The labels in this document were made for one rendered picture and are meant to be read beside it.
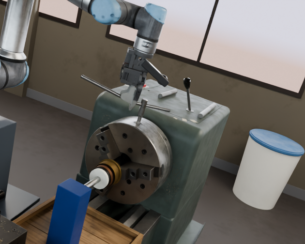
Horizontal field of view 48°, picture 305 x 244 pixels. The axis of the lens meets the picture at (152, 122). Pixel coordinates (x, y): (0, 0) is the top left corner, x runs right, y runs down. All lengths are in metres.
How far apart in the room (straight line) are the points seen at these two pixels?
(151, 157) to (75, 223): 0.35
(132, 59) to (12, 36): 0.46
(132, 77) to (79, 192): 0.42
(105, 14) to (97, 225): 0.71
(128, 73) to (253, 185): 2.71
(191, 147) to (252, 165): 2.34
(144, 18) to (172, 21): 3.00
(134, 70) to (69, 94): 3.63
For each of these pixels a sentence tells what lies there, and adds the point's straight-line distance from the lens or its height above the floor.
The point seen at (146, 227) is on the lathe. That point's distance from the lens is 1.37.
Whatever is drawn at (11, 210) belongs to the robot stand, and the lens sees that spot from 1.52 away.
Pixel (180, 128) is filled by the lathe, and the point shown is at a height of 1.24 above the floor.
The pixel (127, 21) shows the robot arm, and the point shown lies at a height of 1.58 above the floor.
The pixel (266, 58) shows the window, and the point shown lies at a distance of 4.02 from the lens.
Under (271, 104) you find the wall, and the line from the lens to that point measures 4.11.
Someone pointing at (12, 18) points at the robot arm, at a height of 1.47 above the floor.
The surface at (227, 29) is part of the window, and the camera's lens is 4.03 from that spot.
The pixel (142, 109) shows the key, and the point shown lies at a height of 1.30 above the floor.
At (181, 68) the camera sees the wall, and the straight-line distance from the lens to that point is 4.15.
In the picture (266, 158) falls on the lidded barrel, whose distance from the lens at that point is 3.55.
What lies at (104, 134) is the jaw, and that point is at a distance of 1.23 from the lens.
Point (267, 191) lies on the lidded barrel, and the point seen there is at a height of 0.21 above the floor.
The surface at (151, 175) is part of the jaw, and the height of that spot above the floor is 1.11.
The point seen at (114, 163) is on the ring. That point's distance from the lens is 1.18.
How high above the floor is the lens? 1.65
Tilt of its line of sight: 19 degrees down
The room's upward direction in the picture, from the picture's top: 16 degrees clockwise
